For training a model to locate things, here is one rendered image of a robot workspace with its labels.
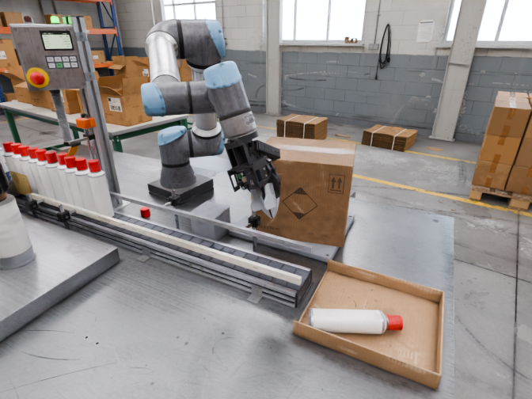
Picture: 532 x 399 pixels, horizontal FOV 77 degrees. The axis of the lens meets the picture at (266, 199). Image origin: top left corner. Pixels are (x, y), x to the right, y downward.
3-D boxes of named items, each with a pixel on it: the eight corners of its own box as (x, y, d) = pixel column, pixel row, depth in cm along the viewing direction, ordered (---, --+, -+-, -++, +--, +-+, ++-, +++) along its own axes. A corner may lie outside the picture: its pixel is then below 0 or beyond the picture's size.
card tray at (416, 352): (292, 333, 76) (293, 321, 74) (327, 270, 97) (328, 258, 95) (436, 389, 64) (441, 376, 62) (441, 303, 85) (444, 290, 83)
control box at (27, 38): (31, 88, 113) (12, 24, 104) (87, 85, 120) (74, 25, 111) (28, 92, 105) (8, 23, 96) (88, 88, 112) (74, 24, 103)
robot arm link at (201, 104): (188, 84, 84) (189, 77, 74) (231, 81, 87) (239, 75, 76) (191, 115, 86) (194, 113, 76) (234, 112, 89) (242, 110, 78)
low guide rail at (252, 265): (32, 199, 125) (29, 194, 124) (35, 197, 126) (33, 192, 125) (299, 286, 81) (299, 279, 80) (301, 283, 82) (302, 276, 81)
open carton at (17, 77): (5, 102, 374) (-6, 66, 357) (47, 96, 407) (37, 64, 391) (22, 106, 354) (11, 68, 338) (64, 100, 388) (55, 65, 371)
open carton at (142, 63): (132, 81, 543) (127, 57, 527) (153, 79, 573) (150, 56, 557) (146, 84, 522) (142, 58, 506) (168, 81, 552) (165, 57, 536)
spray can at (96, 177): (95, 218, 115) (80, 161, 106) (108, 211, 119) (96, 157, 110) (104, 222, 112) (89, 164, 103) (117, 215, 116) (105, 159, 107)
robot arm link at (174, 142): (160, 157, 143) (155, 125, 137) (192, 153, 146) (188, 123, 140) (160, 166, 133) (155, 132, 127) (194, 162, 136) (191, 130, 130)
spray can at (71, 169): (74, 211, 119) (58, 156, 110) (89, 207, 122) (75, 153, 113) (78, 216, 116) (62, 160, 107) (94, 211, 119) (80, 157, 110)
